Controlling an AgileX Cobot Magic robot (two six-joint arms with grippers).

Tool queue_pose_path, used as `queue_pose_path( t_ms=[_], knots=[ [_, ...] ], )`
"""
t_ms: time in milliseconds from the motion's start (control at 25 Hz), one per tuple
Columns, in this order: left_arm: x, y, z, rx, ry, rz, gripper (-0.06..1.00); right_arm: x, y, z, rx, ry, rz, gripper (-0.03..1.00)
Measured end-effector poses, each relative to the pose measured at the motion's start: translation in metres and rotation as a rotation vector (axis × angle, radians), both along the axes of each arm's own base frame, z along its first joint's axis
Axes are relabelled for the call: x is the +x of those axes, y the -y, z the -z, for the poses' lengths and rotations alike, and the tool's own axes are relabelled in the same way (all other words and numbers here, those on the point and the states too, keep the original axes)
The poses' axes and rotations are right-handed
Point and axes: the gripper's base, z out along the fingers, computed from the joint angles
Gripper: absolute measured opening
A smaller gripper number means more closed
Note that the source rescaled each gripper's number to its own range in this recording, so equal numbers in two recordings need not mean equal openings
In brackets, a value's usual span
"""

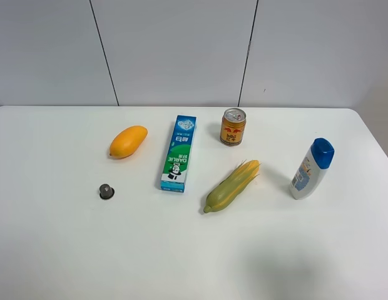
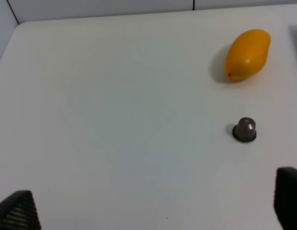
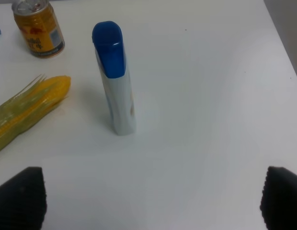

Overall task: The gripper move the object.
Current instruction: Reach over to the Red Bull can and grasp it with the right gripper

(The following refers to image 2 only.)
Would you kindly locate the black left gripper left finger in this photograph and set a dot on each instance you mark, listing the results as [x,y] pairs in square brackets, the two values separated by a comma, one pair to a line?
[18,212]

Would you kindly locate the dark grey coffee capsule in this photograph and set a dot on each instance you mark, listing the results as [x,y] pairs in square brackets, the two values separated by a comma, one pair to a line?
[245,130]

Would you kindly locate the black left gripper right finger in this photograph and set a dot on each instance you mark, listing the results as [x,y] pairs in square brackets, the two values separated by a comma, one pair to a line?
[285,197]

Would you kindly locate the yellow mango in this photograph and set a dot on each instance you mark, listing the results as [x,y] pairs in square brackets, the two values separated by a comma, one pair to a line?
[247,55]

